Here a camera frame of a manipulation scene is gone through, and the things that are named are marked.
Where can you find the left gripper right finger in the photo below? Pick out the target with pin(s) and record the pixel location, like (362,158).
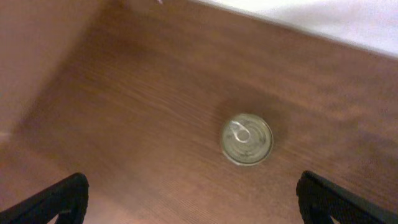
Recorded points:
(322,201)

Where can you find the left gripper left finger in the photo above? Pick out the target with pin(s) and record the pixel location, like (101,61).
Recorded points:
(66,201)

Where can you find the small tin can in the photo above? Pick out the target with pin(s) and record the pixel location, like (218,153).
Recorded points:
(246,139)

